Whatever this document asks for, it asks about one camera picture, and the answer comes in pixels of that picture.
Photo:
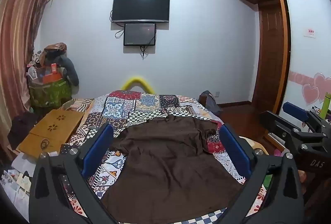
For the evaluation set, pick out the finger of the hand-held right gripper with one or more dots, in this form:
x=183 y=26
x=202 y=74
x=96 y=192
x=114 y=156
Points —
x=274 y=123
x=296 y=111

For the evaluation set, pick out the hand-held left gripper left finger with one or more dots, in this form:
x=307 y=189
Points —
x=98 y=146

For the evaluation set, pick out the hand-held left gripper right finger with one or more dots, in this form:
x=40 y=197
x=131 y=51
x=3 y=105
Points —
x=234 y=151

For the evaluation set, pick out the brown garment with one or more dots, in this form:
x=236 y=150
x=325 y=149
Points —
x=168 y=156

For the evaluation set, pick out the green bottle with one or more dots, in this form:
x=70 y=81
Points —
x=327 y=106

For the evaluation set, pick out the orange striped bed sheet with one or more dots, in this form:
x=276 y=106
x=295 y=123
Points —
x=77 y=105

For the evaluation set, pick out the heart-printed sliding wardrobe door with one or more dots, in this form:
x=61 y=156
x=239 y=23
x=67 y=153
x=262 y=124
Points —
x=307 y=63

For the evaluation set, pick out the wooden lap table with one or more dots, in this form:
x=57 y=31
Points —
x=51 y=128

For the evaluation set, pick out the patchwork printed blanket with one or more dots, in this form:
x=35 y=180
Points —
x=134 y=107

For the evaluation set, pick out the grey backpack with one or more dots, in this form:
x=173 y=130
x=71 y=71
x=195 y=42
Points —
x=210 y=102

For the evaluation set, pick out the wooden door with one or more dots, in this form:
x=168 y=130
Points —
x=271 y=58

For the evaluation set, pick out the green fabric bag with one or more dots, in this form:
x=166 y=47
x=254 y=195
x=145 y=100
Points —
x=50 y=93

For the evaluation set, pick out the yellow foam bar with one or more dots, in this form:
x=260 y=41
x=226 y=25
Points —
x=135 y=82

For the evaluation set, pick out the black bag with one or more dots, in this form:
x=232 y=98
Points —
x=22 y=127

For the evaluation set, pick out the red label sticker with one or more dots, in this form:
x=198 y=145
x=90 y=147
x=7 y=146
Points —
x=310 y=32

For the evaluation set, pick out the orange box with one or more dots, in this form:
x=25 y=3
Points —
x=51 y=76

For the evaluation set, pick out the pile of white papers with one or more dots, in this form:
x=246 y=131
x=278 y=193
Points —
x=15 y=185

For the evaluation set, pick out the striped brown curtain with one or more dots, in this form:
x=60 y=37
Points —
x=18 y=45

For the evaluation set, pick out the white wall socket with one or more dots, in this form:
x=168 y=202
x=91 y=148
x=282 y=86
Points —
x=217 y=94

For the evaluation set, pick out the small wall monitor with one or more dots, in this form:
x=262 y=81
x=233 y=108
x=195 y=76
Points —
x=140 y=34

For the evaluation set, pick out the large wall television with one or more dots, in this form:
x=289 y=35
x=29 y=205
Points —
x=141 y=6

